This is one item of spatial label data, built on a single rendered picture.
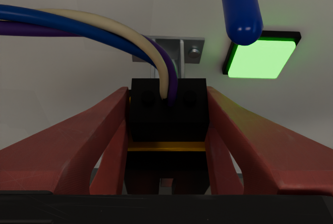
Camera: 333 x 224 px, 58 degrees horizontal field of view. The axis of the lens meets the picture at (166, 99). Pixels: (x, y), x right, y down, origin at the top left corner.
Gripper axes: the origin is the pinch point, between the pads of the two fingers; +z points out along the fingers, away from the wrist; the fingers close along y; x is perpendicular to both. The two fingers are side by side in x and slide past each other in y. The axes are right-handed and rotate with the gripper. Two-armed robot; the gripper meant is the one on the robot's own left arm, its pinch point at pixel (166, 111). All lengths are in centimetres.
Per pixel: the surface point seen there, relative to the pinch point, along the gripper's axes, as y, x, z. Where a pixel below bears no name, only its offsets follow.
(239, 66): -4.8, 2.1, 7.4
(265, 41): -6.0, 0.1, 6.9
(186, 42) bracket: -1.2, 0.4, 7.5
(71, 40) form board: 6.0, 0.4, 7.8
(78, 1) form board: 4.8, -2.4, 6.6
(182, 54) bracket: -0.9, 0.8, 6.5
